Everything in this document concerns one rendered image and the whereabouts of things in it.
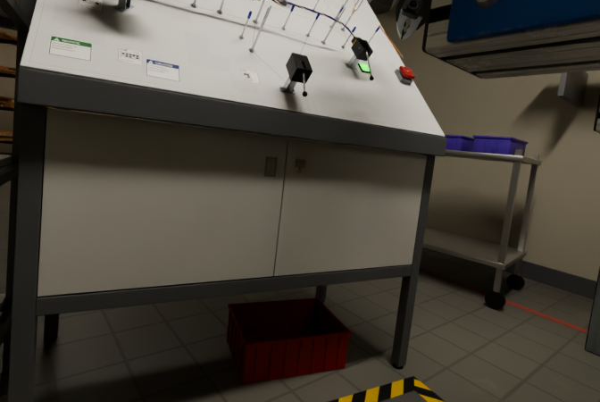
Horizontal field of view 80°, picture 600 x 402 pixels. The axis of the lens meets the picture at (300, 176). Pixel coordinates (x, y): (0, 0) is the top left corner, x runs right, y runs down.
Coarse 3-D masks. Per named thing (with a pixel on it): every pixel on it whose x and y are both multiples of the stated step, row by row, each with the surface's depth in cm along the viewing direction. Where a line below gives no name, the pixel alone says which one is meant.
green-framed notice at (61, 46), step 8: (56, 40) 73; (64, 40) 74; (72, 40) 75; (48, 48) 71; (56, 48) 72; (64, 48) 73; (72, 48) 74; (80, 48) 75; (88, 48) 76; (64, 56) 72; (72, 56) 73; (80, 56) 74; (88, 56) 75
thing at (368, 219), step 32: (288, 160) 99; (320, 160) 104; (352, 160) 110; (384, 160) 116; (416, 160) 123; (288, 192) 100; (320, 192) 106; (352, 192) 111; (384, 192) 118; (416, 192) 125; (288, 224) 102; (320, 224) 107; (352, 224) 113; (384, 224) 119; (416, 224) 127; (288, 256) 103; (320, 256) 108; (352, 256) 114; (384, 256) 121
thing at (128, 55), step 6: (120, 48) 80; (126, 48) 81; (120, 54) 79; (126, 54) 80; (132, 54) 80; (138, 54) 81; (120, 60) 78; (126, 60) 79; (132, 60) 80; (138, 60) 80
